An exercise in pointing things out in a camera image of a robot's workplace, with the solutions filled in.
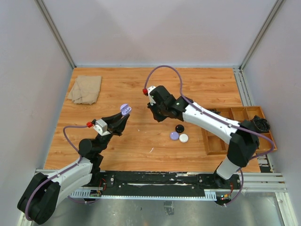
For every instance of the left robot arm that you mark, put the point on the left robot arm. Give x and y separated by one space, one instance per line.
45 192

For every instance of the white cable duct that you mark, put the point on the white cable duct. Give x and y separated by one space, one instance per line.
93 194

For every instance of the wooden compartment tray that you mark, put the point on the wooden compartment tray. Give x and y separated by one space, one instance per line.
215 146

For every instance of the black earbud case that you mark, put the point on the black earbud case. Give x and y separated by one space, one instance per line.
179 128

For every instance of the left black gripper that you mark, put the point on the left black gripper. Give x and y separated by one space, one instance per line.
116 125

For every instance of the beige folded cloth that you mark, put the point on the beige folded cloth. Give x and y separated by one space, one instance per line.
85 90

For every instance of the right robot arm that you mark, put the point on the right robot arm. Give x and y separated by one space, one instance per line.
239 136

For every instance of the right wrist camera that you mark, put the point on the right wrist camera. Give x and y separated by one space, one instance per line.
150 89

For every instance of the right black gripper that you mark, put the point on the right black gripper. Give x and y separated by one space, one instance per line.
158 118

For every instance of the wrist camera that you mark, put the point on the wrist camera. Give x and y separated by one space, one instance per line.
150 89
101 127

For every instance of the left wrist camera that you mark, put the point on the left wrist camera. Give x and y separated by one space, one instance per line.
101 127

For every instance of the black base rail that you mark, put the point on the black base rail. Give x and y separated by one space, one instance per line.
152 182

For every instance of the white earbud case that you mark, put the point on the white earbud case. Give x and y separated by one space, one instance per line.
183 138

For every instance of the purple earbud case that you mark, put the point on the purple earbud case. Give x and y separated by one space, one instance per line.
125 109
174 136

